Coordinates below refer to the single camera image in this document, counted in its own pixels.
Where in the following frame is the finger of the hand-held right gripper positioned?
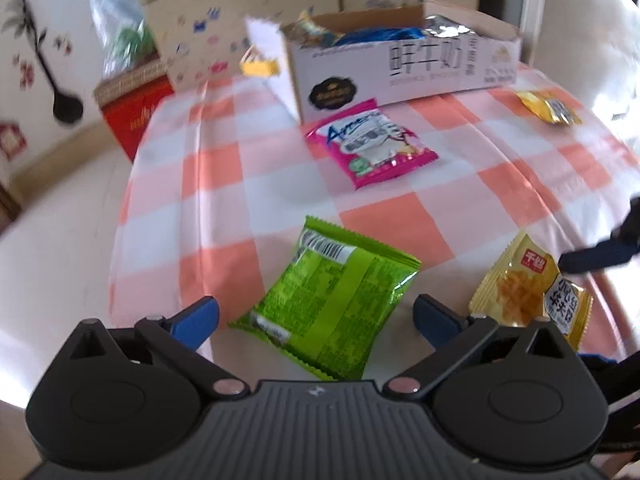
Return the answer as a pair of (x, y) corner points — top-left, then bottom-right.
(582, 352), (640, 411)
(557, 195), (640, 276)

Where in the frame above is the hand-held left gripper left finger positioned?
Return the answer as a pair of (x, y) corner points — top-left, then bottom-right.
(67, 296), (250, 401)

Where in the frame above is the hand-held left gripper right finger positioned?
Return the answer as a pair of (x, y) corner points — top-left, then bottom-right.
(385, 294), (576, 403)

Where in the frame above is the green snack packet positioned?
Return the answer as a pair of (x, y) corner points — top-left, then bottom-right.
(227, 215), (422, 382)

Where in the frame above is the pink snack packet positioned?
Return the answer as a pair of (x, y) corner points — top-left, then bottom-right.
(305, 99), (440, 191)

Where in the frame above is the cardboard box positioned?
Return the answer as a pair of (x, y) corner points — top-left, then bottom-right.
(244, 1), (523, 125)

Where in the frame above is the silver foil snack packet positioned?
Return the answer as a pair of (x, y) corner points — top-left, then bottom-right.
(422, 14), (481, 41)

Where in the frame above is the blue snack packet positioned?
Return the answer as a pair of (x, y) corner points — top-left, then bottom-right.
(332, 26), (426, 47)

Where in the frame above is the large yellow white snack packet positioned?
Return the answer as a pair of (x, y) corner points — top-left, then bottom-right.
(280, 10), (346, 48)

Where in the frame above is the orange white checkered tablecloth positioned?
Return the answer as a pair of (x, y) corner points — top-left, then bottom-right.
(107, 60), (640, 386)

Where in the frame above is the red box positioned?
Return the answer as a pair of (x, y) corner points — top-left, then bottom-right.
(94, 62), (176, 163)

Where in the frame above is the wooden door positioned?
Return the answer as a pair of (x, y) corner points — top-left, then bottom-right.
(0, 180), (23, 231)

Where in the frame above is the clear plastic bag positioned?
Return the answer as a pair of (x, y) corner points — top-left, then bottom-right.
(82, 0), (161, 78)

